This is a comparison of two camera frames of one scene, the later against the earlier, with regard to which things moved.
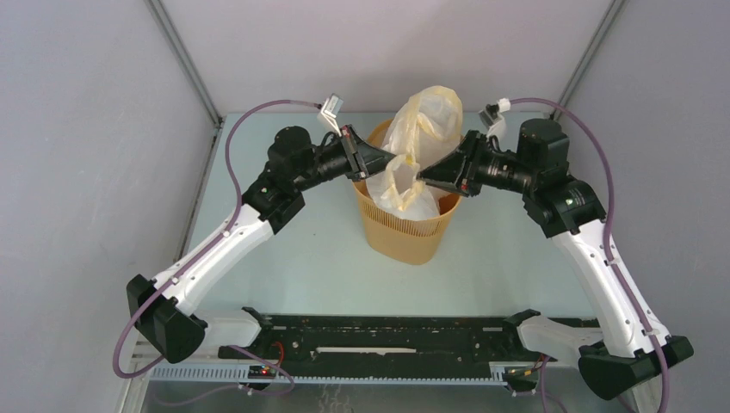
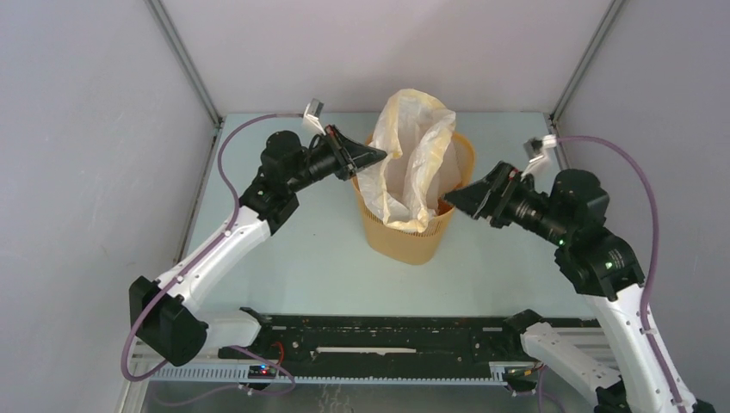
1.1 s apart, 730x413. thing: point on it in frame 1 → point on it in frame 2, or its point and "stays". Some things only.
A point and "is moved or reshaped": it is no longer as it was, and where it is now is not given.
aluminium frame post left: [167, 27] stays
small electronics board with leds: [262, 372] stays
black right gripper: [457, 171] → [489, 195]
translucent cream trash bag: [422, 125] is moved or reshaped
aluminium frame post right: [610, 16] stays
